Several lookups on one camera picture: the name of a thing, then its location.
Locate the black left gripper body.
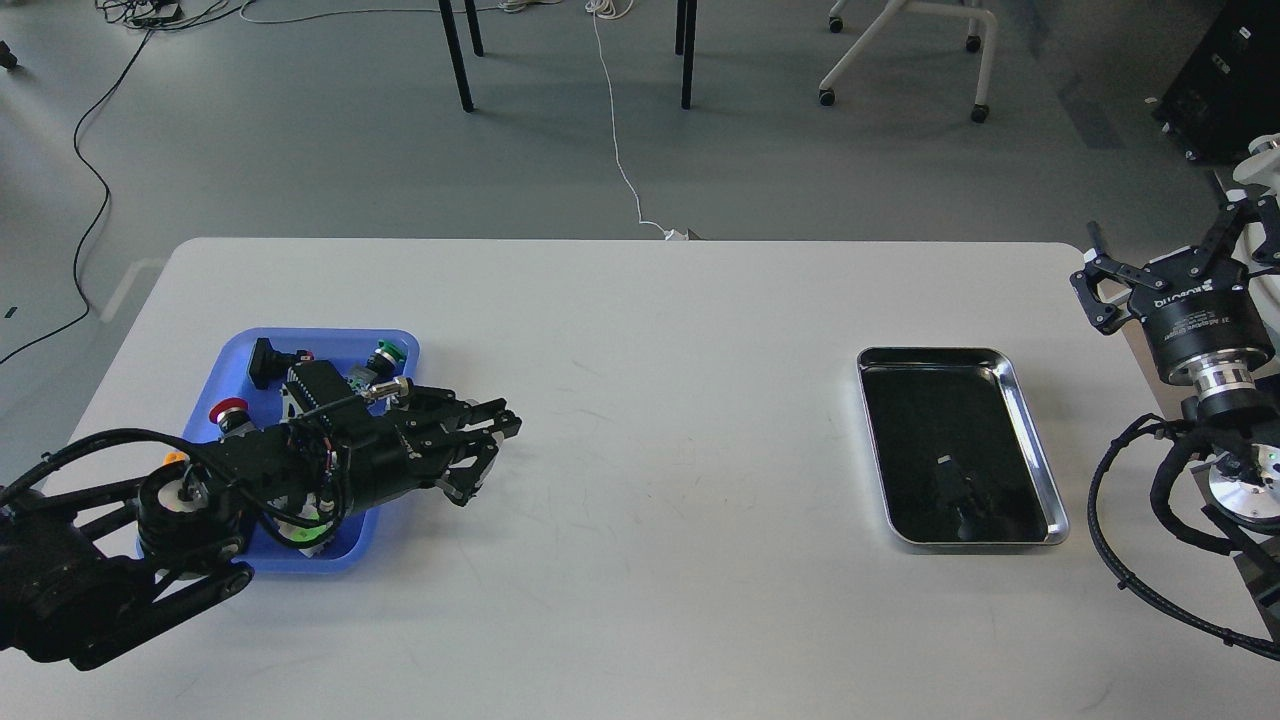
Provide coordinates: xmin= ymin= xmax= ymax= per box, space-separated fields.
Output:
xmin=340 ymin=400 xmax=451 ymax=512

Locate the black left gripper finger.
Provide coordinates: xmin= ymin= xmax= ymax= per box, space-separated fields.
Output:
xmin=430 ymin=436 xmax=500 ymax=507
xmin=404 ymin=386 xmax=524 ymax=438

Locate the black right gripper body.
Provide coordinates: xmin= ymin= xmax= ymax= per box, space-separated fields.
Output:
xmin=1130 ymin=247 xmax=1275 ymax=386

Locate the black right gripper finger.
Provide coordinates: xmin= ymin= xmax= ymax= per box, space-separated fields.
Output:
xmin=1199 ymin=172 xmax=1277 ymax=286
xmin=1069 ymin=222 xmax=1156 ymax=337

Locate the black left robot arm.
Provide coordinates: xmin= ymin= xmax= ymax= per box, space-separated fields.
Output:
xmin=1 ymin=360 xmax=522 ymax=671

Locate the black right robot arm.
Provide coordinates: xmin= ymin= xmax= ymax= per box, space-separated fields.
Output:
xmin=1070 ymin=164 xmax=1277 ymax=660

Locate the blue plastic tray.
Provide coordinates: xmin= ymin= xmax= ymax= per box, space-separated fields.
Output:
xmin=133 ymin=327 xmax=419 ymax=575

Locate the white chair right edge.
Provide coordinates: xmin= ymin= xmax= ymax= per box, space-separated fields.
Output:
xmin=1231 ymin=133 xmax=1279 ymax=265

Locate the black equipment case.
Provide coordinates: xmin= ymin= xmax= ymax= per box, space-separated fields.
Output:
xmin=1153 ymin=1 xmax=1279 ymax=164

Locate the red emergency stop button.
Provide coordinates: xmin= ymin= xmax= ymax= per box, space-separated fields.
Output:
xmin=207 ymin=397 xmax=256 ymax=437

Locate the silver metal tray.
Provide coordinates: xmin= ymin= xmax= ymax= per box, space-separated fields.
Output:
xmin=858 ymin=346 xmax=1071 ymax=553

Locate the white rolling chair base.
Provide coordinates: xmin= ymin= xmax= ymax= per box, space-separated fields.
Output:
xmin=814 ymin=1 xmax=1004 ymax=127

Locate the black table leg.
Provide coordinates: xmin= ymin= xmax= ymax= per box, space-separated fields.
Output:
xmin=673 ymin=0 xmax=699 ymax=111
xmin=436 ymin=0 xmax=484 ymax=113

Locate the black table leg right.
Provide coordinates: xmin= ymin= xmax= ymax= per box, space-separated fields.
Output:
xmin=673 ymin=0 xmax=699 ymax=111

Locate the green push button switch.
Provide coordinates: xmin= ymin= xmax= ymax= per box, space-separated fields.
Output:
xmin=346 ymin=340 xmax=406 ymax=389

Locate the light green switch module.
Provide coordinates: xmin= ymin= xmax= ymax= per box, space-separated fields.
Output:
xmin=276 ymin=520 xmax=333 ymax=557

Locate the white floor cable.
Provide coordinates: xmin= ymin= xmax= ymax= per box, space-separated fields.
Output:
xmin=585 ymin=0 xmax=673 ymax=237

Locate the black floor cable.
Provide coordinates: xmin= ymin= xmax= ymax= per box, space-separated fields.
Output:
xmin=0 ymin=0 xmax=191 ymax=366

